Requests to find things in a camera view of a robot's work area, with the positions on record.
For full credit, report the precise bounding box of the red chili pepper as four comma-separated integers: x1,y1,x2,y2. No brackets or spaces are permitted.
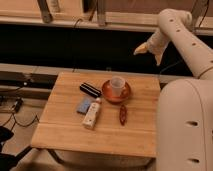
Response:
119,105,127,125

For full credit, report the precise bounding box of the black rectangular case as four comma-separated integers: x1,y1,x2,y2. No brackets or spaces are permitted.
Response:
80,83,101,98

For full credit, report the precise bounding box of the white ceramic cup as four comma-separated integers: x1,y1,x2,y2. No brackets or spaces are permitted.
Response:
110,76,126,97

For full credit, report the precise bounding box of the wooden cutting board table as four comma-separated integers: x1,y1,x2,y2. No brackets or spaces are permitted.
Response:
31,72,160,157

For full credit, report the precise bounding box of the orange saucer plate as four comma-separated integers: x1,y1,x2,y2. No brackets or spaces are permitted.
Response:
102,80,131,103

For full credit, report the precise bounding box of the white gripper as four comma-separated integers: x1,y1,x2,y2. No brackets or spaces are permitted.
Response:
134,29,170,66

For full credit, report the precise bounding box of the blue sponge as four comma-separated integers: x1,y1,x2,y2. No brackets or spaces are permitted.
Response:
77,97,93,114

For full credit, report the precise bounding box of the black cable on floor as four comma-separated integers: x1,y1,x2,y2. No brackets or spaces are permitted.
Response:
0,111,40,132

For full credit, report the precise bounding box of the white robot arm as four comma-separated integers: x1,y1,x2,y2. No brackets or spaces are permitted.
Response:
135,9,213,171

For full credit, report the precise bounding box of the black power adapter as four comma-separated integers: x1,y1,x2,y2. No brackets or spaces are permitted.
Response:
12,98,23,113

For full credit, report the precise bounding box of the black hanging cable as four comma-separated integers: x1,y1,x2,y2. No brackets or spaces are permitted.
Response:
70,18,84,73

